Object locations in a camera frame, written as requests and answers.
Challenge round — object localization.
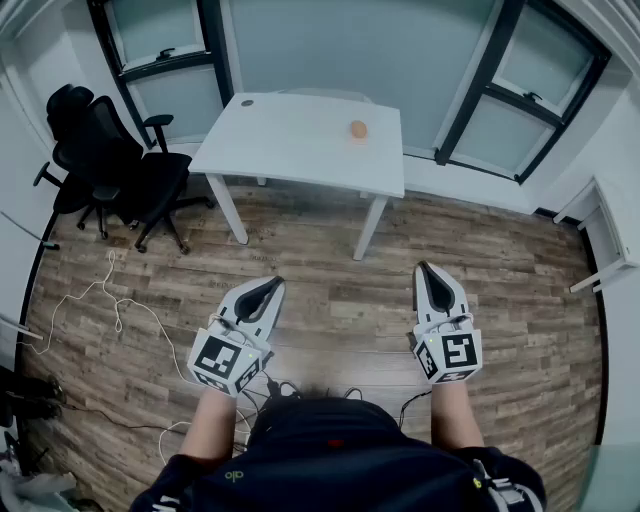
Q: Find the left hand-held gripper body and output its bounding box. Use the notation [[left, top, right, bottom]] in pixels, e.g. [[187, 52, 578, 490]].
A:
[[187, 312, 275, 399]]

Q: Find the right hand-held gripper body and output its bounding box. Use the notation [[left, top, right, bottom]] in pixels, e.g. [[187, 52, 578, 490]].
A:
[[409, 312, 484, 386]]

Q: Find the person's left forearm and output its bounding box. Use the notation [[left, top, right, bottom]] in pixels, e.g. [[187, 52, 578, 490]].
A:
[[178, 387, 239, 462]]

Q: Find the person's right forearm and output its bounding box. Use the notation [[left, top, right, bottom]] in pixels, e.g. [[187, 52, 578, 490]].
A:
[[428, 381, 486, 450]]

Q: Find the black mesh office chair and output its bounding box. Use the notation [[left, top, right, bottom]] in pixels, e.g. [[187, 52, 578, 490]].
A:
[[32, 83, 126, 242], [52, 94, 216, 256]]

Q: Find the person's dark shirt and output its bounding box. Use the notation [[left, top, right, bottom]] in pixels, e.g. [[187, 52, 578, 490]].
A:
[[128, 397, 549, 512]]

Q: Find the white side desk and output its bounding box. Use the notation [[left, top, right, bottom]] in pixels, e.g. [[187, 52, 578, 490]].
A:
[[552, 174, 640, 295]]

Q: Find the white table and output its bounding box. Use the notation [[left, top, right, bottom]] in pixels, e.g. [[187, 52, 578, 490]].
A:
[[188, 91, 406, 262]]

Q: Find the black-framed frosted window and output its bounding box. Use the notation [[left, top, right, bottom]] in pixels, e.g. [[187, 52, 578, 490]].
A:
[[87, 0, 235, 150], [433, 0, 613, 185]]

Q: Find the white plastic bag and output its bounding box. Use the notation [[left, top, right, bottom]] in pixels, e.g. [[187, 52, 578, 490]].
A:
[[0, 469, 77, 504]]

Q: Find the white board with rod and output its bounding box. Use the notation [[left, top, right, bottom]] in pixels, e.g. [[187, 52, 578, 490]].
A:
[[0, 209, 61, 251]]

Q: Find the thin black floor cable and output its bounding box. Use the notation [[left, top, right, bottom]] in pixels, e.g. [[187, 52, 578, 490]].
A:
[[49, 399, 187, 432]]

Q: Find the white cable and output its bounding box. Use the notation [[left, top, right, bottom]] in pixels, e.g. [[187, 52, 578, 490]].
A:
[[18, 248, 252, 467]]

